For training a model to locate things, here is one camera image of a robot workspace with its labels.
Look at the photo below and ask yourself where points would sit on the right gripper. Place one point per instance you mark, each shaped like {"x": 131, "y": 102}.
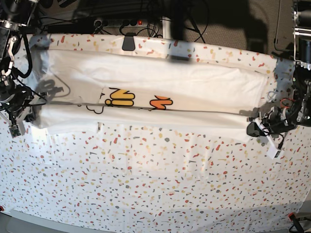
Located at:
{"x": 21, "y": 109}

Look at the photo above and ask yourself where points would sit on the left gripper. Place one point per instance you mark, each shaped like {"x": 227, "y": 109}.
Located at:
{"x": 271, "y": 125}

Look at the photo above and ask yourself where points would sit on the white printed T-shirt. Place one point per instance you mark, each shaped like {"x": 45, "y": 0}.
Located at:
{"x": 86, "y": 88}

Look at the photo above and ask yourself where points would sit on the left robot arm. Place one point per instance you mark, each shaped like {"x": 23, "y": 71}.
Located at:
{"x": 301, "y": 100}

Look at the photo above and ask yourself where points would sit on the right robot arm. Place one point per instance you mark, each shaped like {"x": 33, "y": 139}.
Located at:
{"x": 15, "y": 16}

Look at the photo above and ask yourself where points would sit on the red black corner clamp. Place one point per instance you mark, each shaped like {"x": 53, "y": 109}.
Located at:
{"x": 296, "y": 226}

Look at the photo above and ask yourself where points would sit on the terrazzo patterned tablecloth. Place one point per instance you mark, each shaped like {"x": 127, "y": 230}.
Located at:
{"x": 145, "y": 179}

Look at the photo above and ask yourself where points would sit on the black table clamp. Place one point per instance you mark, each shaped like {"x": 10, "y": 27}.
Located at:
{"x": 128, "y": 42}

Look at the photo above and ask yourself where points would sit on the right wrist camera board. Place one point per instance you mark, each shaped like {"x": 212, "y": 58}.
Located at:
{"x": 14, "y": 131}

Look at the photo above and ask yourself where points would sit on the grey metal post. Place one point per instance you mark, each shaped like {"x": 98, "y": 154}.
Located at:
{"x": 166, "y": 27}

